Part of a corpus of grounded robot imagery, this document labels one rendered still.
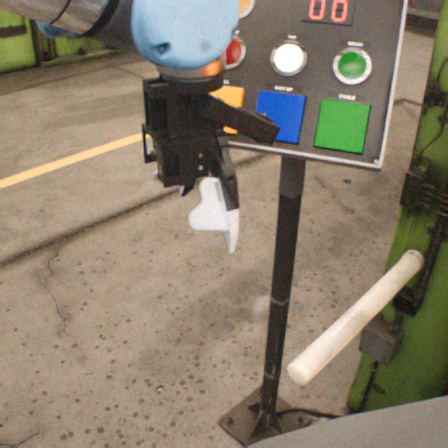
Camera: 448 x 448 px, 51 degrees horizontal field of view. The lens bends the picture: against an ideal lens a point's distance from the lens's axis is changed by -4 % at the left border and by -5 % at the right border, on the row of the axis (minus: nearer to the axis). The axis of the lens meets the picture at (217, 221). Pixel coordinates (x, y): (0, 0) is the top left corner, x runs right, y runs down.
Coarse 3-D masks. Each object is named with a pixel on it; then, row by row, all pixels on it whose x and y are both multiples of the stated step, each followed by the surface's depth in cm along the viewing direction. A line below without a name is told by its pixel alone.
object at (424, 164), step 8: (416, 160) 96; (424, 160) 96; (424, 168) 96; (408, 176) 97; (416, 176) 95; (424, 176) 95; (408, 184) 97; (416, 184) 96; (424, 184) 95; (408, 192) 98; (416, 192) 97; (424, 192) 96; (400, 200) 100; (408, 200) 99; (416, 200) 97; (424, 200) 97; (408, 208) 103; (416, 208) 98; (424, 208) 98
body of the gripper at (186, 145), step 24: (144, 96) 52; (168, 96) 50; (192, 96) 53; (168, 120) 52; (192, 120) 53; (144, 144) 57; (168, 144) 51; (192, 144) 52; (216, 144) 54; (168, 168) 54; (192, 168) 55
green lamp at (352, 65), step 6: (348, 54) 71; (354, 54) 71; (360, 54) 71; (342, 60) 72; (348, 60) 71; (354, 60) 71; (360, 60) 71; (342, 66) 72; (348, 66) 71; (354, 66) 71; (360, 66) 71; (366, 66) 71; (342, 72) 72; (348, 72) 72; (354, 72) 71; (360, 72) 71; (348, 78) 72; (354, 78) 71
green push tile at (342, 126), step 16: (320, 112) 73; (336, 112) 72; (352, 112) 71; (368, 112) 71; (320, 128) 73; (336, 128) 72; (352, 128) 71; (320, 144) 73; (336, 144) 72; (352, 144) 71
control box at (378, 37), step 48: (288, 0) 74; (336, 0) 72; (384, 0) 70; (336, 48) 72; (384, 48) 70; (336, 96) 73; (384, 96) 70; (240, 144) 77; (288, 144) 75; (384, 144) 71
